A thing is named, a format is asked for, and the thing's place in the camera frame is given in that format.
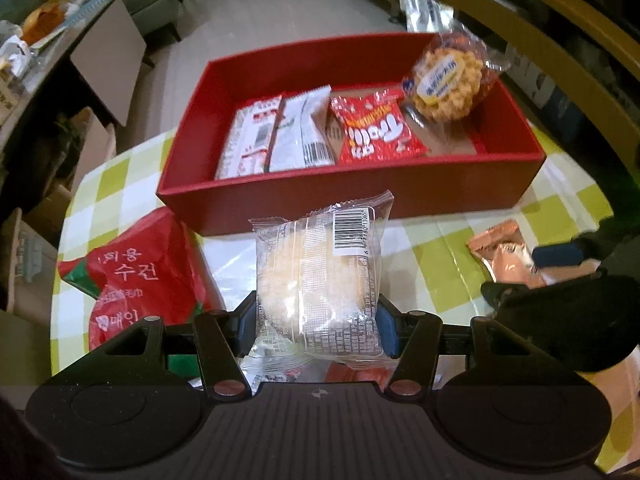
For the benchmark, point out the clear rice cracker packet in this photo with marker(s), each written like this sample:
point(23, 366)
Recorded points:
point(315, 280)

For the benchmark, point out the red and white packet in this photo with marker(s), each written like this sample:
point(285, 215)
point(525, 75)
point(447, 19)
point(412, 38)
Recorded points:
point(250, 140)

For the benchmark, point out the yellow bag of food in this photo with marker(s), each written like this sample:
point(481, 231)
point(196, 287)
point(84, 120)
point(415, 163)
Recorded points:
point(47, 17)

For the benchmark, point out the long sideboard with stone top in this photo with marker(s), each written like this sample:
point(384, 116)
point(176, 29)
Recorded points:
point(100, 50)

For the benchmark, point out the small red snack packet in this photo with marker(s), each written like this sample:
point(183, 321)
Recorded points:
point(370, 130)

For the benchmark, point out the cardboard boxes under sideboard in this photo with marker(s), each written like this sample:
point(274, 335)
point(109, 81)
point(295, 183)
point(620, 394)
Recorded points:
point(65, 160)

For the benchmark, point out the white plastic bag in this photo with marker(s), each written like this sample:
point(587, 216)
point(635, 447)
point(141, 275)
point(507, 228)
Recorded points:
point(15, 52)

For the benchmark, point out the red cardboard box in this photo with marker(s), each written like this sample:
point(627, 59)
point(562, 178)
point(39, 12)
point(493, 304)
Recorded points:
point(350, 185)

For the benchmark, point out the orange snack packet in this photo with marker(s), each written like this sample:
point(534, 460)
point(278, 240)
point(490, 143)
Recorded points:
point(500, 255)

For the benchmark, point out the wooden bench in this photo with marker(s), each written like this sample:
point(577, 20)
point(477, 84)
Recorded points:
point(550, 35)

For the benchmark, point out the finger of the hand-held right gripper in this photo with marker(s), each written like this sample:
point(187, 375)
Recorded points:
point(565, 254)
point(500, 295)

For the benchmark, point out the silver foil bag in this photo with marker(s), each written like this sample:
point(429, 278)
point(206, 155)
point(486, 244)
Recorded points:
point(425, 2)

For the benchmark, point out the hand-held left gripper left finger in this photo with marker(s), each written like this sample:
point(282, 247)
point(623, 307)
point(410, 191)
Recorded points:
point(247, 327)

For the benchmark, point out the green checked tablecloth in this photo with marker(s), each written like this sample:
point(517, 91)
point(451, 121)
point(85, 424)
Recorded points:
point(435, 260)

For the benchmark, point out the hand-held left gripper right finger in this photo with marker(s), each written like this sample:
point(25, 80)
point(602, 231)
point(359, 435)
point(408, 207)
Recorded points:
point(383, 330)

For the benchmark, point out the red and green plastic bag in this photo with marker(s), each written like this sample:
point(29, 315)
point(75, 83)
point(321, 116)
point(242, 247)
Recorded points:
point(140, 270)

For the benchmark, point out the yellow cookie packet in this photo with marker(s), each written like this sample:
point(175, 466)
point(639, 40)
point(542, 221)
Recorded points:
point(445, 85)

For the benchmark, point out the long white snack packet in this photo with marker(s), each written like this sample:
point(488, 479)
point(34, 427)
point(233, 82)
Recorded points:
point(300, 130)

